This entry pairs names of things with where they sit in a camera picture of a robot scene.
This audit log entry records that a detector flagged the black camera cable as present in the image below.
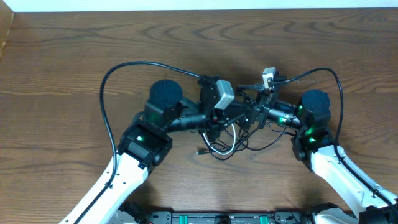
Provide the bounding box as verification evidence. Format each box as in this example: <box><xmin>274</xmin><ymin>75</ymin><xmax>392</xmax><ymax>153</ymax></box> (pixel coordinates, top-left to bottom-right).
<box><xmin>273</xmin><ymin>67</ymin><xmax>398</xmax><ymax>206</ymax></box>
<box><xmin>73</xmin><ymin>60</ymin><xmax>203</xmax><ymax>224</ymax></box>

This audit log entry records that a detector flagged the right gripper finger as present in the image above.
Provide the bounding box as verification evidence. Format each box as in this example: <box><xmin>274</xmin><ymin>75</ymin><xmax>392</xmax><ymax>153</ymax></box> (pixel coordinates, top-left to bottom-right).
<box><xmin>241</xmin><ymin>108</ymin><xmax>258</xmax><ymax>131</ymax></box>
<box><xmin>238</xmin><ymin>83</ymin><xmax>266</xmax><ymax>91</ymax></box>

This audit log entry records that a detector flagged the right black camera cable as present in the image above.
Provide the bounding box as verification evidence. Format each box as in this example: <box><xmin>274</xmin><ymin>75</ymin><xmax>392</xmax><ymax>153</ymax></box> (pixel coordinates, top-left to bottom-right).
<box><xmin>273</xmin><ymin>67</ymin><xmax>398</xmax><ymax>206</ymax></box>

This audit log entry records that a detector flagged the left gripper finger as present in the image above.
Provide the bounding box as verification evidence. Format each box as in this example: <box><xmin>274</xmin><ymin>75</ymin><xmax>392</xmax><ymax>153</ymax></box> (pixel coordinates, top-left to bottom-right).
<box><xmin>223</xmin><ymin>101</ymin><xmax>249</xmax><ymax>117</ymax></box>
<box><xmin>224</xmin><ymin>113</ymin><xmax>246</xmax><ymax>126</ymax></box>

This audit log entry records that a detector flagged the left black camera cable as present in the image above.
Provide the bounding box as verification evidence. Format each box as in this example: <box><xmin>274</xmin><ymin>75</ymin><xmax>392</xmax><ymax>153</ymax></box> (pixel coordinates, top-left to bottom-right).
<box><xmin>73</xmin><ymin>60</ymin><xmax>203</xmax><ymax>224</ymax></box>

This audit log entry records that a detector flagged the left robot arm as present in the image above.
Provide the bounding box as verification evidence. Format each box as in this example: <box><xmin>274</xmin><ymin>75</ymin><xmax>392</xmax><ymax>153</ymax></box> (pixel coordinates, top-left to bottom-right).
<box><xmin>62</xmin><ymin>76</ymin><xmax>243</xmax><ymax>223</ymax></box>

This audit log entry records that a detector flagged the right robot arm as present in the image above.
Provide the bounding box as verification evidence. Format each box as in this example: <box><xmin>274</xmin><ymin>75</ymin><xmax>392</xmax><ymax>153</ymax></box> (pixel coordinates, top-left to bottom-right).
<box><xmin>237</xmin><ymin>83</ymin><xmax>397</xmax><ymax>223</ymax></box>

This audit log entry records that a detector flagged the white USB cable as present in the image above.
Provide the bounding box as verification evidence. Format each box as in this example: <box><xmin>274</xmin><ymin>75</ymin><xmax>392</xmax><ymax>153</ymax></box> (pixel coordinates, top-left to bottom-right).
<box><xmin>200</xmin><ymin>123</ymin><xmax>237</xmax><ymax>156</ymax></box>

